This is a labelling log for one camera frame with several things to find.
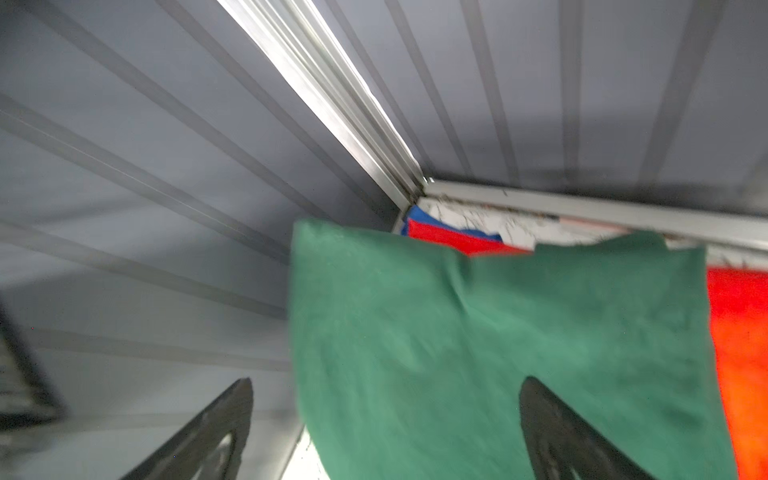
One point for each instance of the blue folded t-shirt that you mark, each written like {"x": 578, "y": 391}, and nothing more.
{"x": 416, "y": 214}

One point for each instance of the green t-shirt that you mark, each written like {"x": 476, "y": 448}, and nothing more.
{"x": 409, "y": 357}

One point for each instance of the red folded t-shirt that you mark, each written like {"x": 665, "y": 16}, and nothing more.
{"x": 738, "y": 304}

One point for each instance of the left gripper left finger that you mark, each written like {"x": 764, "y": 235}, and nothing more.
{"x": 210, "y": 445}

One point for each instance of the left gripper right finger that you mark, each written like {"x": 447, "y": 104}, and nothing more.
{"x": 562, "y": 445}

